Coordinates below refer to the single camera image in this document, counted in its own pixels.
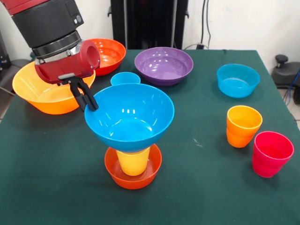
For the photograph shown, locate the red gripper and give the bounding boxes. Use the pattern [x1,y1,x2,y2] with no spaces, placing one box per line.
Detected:
[34,39,101,113]

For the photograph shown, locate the large orange bowl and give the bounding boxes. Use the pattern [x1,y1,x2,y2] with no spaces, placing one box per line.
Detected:
[12,61,96,115]

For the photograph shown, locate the large blue bowl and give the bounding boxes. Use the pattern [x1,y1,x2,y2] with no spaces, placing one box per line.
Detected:
[84,83,175,154]

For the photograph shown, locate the yellow cup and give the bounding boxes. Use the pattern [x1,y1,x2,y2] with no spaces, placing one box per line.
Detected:
[116,146,151,177]

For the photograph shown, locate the small red bowl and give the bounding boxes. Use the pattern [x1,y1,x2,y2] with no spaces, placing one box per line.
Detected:
[104,143,163,190]

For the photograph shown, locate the black computer tower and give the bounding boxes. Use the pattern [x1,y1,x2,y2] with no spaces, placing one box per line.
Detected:
[0,30,11,70]

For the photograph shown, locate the blue cup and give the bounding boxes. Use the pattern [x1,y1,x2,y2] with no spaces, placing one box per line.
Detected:
[110,71,141,86]

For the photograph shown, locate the large red bowl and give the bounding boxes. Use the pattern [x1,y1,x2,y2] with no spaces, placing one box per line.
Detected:
[89,37,127,76]

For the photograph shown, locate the grey black floor base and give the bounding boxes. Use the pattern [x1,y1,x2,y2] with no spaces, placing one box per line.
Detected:
[271,54,300,105]
[0,50,38,94]

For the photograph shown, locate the purple bowl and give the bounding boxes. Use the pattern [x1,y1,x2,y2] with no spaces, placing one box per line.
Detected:
[134,46,194,87]

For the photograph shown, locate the dark green tablecloth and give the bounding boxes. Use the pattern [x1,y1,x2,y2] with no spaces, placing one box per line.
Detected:
[0,48,300,225]

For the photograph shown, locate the small blue bowl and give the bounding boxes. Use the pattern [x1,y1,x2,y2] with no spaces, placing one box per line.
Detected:
[216,63,261,98]

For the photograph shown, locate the orange cup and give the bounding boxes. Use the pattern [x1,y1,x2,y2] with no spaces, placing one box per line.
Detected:
[226,105,263,149]

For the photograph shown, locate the pink cup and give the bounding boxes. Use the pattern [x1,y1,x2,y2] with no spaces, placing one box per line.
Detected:
[252,131,295,179]

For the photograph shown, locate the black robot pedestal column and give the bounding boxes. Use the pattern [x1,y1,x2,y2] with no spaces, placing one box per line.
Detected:
[107,0,189,50]

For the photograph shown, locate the black wall cable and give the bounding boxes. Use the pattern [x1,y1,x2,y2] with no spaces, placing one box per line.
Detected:
[182,0,213,50]

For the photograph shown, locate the blue cable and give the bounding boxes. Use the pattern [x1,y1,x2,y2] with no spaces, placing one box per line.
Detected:
[283,70,300,104]

